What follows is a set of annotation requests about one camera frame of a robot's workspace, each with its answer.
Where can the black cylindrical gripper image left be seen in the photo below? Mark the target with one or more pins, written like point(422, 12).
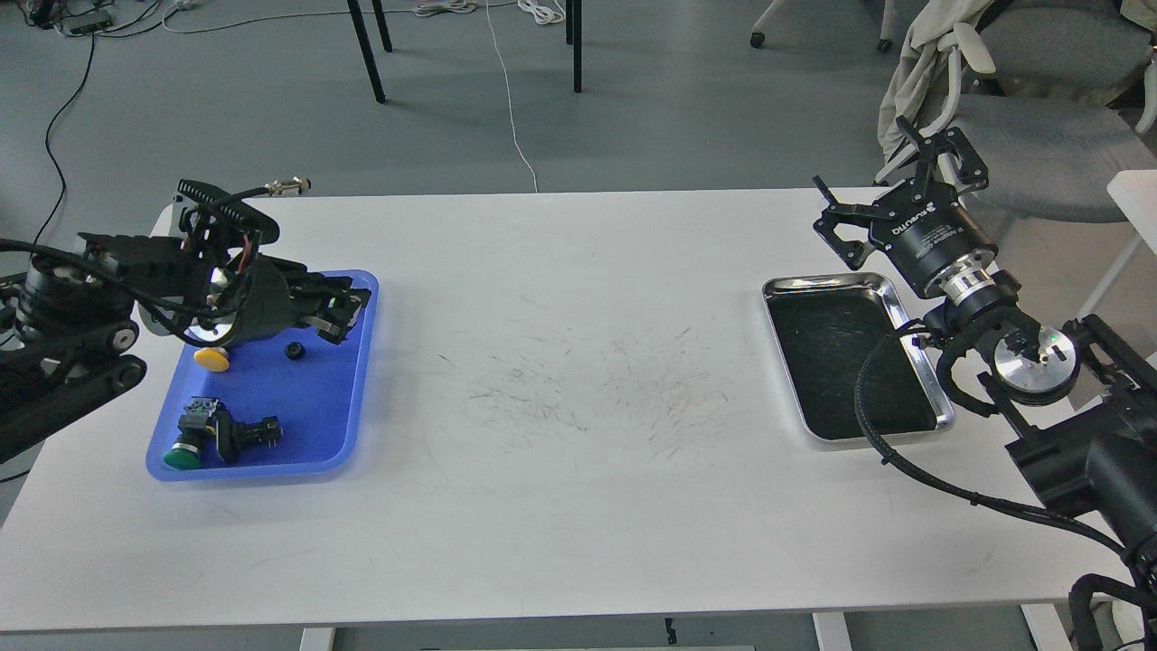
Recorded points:
point(329, 305)

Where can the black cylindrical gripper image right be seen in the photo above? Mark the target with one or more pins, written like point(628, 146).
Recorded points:
point(931, 239)

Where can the small black gear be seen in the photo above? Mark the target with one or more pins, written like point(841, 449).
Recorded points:
point(294, 350)

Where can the black robot arm image left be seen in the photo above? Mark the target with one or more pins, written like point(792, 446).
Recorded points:
point(74, 316)

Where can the blue plastic tray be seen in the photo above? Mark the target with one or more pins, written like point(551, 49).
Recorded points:
point(316, 399)

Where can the silver metal tray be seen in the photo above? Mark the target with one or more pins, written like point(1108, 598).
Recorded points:
point(825, 327)

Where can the beige jacket on chair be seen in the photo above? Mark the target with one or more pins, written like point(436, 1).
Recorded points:
point(924, 57)

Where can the grey office chair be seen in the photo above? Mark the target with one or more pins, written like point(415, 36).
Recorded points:
point(1066, 109)

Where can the black table leg left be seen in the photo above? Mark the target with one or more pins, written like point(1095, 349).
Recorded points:
point(364, 41)

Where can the black table leg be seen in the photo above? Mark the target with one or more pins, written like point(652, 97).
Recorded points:
point(364, 41)
point(574, 38)

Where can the white side table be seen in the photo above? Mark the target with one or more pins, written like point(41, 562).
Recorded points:
point(1134, 193)

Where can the black table leg right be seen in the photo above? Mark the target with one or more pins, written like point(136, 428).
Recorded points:
point(574, 38)

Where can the yellow push button switch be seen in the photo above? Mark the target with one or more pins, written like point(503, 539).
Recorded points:
point(212, 359)

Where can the green push button switch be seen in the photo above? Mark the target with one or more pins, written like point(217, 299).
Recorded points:
point(196, 427)

